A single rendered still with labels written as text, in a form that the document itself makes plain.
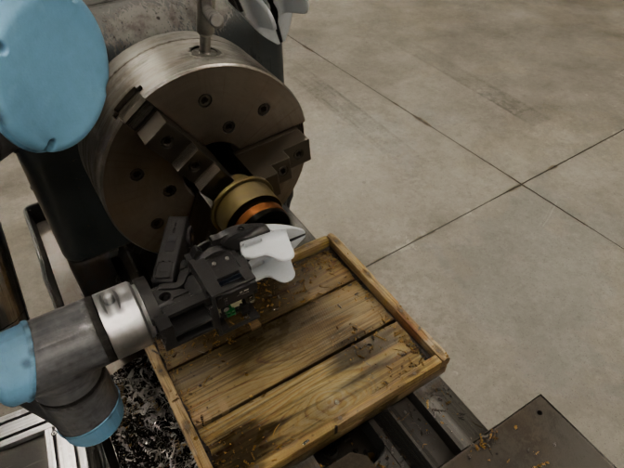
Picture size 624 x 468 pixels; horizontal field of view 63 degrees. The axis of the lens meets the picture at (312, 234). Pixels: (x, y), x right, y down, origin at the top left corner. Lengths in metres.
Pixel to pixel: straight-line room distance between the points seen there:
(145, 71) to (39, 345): 0.35
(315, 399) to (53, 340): 0.34
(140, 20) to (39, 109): 0.45
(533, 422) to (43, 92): 0.58
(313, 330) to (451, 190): 1.80
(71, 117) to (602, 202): 2.49
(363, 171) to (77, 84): 2.21
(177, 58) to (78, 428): 0.45
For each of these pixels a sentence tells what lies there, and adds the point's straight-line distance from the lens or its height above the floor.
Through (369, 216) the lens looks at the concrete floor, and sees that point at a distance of 2.30.
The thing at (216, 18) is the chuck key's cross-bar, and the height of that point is 1.36.
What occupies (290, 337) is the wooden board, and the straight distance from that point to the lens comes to 0.78.
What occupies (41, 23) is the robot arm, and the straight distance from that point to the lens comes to 0.39.
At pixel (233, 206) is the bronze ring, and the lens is 0.64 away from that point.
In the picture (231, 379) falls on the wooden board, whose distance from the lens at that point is 0.75.
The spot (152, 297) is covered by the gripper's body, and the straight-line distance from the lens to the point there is 0.56.
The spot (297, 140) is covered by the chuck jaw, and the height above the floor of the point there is 1.11.
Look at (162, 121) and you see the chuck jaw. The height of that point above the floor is 1.20.
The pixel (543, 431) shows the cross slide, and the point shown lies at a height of 0.97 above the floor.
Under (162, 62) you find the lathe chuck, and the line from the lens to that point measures 0.70.
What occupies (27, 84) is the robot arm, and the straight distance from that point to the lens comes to 0.39.
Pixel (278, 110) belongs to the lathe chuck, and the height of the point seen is 1.14.
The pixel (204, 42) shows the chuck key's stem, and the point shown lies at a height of 1.25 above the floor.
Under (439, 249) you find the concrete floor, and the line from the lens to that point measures 2.20.
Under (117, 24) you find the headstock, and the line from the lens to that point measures 0.82.
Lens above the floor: 1.52
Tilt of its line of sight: 44 degrees down
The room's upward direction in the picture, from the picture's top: straight up
